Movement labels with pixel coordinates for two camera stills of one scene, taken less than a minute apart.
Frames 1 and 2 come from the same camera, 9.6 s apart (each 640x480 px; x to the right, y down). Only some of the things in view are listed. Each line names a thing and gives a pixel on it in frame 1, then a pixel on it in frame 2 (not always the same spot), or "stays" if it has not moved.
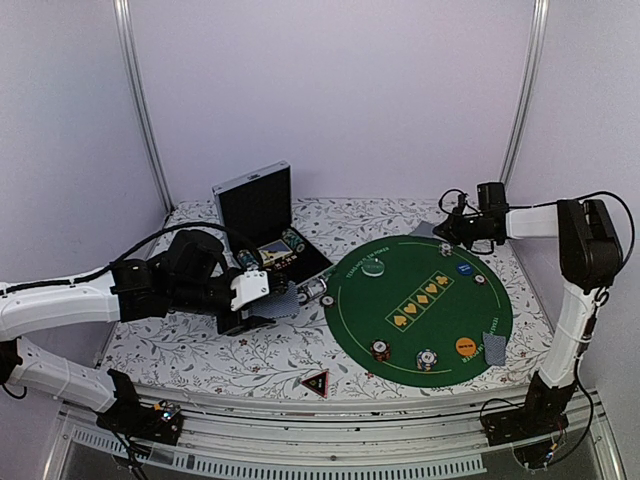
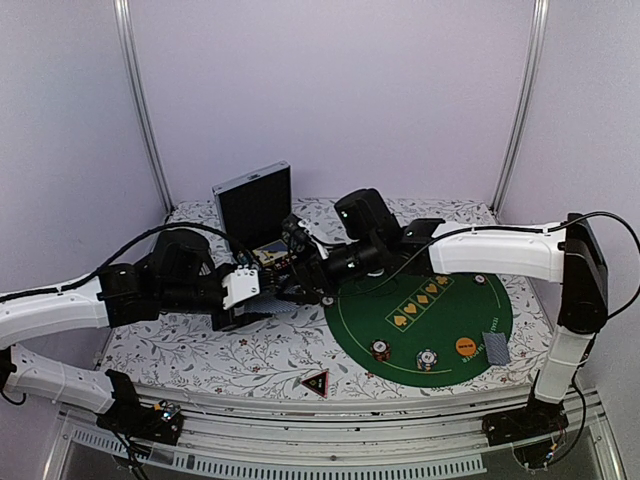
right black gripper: (452, 230) → (304, 276)
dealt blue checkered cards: (495, 349) stays
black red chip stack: (381, 350) stays
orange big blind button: (465, 346) stays
